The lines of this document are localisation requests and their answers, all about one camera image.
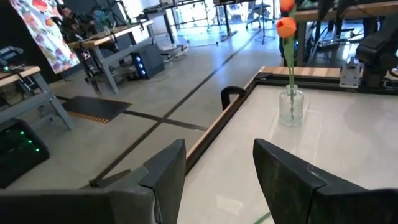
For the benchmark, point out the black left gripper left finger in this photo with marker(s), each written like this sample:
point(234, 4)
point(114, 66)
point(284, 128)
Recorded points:
point(164, 186)

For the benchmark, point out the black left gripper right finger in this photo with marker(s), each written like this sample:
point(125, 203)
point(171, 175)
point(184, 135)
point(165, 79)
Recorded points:
point(289, 186)

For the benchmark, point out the orange artificial tulip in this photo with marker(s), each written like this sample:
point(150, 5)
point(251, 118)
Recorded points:
point(286, 4)
point(286, 27)

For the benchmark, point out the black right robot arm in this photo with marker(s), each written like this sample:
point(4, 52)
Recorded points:
point(376, 46)

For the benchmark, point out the clear cut-glass vase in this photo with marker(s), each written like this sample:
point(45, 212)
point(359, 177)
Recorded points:
point(291, 109)

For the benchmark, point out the black orange-striped floor ramp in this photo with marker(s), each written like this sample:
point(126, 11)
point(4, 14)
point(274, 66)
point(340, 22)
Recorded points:
point(96, 107)

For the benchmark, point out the blue-lit computer tower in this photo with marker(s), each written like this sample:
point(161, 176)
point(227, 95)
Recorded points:
point(152, 60)

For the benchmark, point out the black computer tower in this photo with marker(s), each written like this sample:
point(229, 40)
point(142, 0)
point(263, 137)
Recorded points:
point(18, 161)

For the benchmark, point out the wooden desk grey legs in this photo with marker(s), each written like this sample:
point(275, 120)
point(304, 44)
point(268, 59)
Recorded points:
point(118, 31)
point(18, 73)

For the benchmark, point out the black tripod stand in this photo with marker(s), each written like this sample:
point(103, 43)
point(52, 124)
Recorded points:
point(264, 25)

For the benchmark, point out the wooden desk dark legs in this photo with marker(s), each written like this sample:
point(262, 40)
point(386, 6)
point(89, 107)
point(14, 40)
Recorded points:
point(357, 11)

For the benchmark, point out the white floral cloth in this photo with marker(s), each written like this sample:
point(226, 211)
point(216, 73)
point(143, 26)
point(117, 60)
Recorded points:
point(46, 34)

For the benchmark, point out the person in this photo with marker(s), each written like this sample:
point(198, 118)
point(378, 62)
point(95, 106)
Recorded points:
point(68, 17)

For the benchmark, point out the grey metal mount plate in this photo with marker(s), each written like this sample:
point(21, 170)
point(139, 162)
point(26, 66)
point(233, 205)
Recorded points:
point(350, 77)

